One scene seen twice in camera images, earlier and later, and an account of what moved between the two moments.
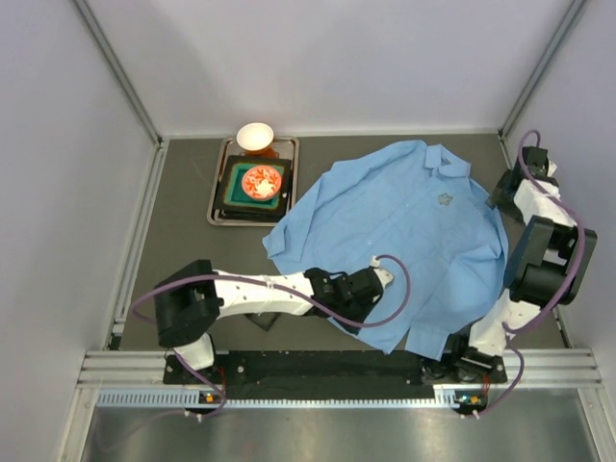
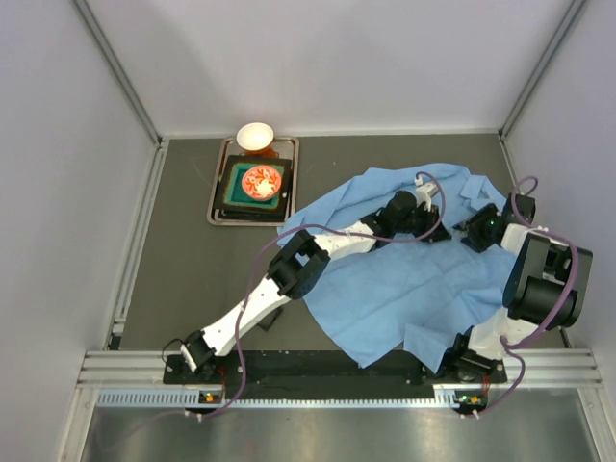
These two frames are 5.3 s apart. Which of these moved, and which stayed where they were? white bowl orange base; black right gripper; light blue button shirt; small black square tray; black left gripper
Moved: black left gripper; light blue button shirt; black right gripper
Stayed: small black square tray; white bowl orange base
